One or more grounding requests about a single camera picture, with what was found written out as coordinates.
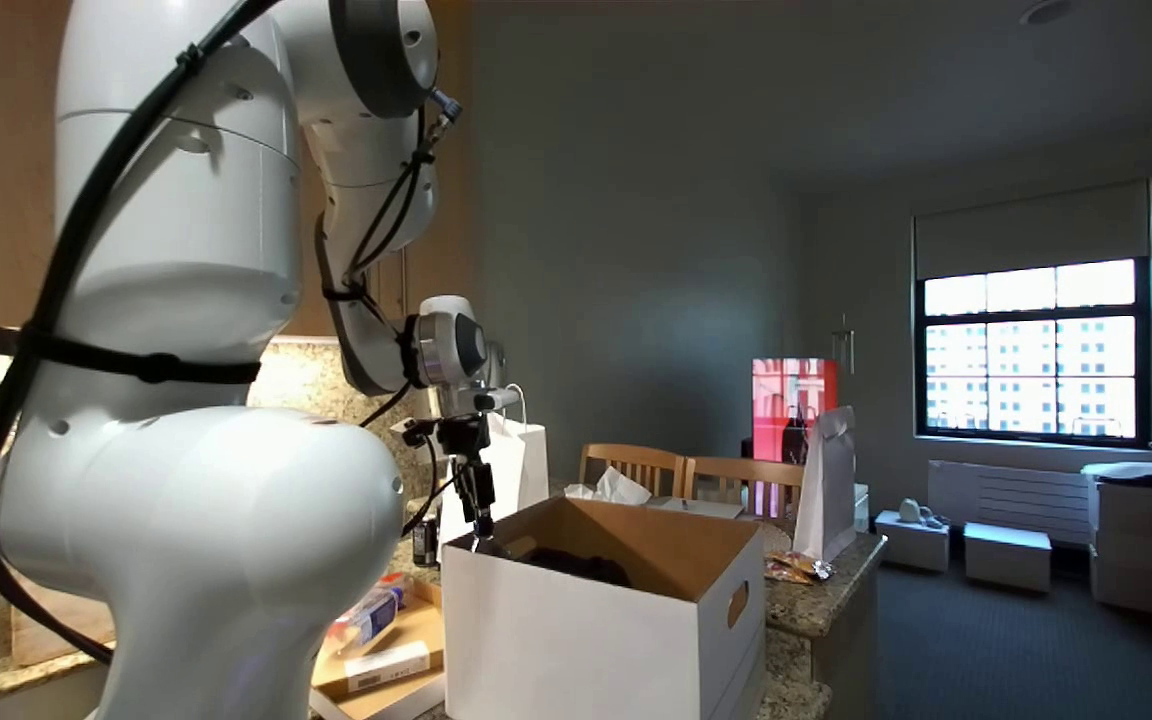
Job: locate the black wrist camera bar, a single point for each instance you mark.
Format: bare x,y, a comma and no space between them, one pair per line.
446,428

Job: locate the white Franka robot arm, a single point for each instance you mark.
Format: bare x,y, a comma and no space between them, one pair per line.
188,533

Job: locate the white side cabinet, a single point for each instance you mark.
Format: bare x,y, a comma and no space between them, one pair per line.
1129,533

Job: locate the bright window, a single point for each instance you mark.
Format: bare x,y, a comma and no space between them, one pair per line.
1039,355

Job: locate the white wall radiator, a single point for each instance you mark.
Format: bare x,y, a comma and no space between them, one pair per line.
1000,499

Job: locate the flat brown cardboard tray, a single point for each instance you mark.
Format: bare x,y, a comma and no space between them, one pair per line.
391,674

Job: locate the blue and white carton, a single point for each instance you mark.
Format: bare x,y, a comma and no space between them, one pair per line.
371,612

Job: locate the white cardboard storage box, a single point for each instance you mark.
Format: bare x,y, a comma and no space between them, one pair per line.
579,641

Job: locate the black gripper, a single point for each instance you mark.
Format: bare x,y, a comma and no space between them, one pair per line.
475,482

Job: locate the grey ottoman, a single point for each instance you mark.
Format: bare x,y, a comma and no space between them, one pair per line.
912,546
1007,558

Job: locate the wooden chair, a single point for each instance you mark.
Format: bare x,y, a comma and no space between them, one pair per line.
741,482
630,464

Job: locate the white paper shopping bag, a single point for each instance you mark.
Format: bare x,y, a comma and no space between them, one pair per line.
523,464

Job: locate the grey roller blind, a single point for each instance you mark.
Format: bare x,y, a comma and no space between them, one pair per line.
1039,226

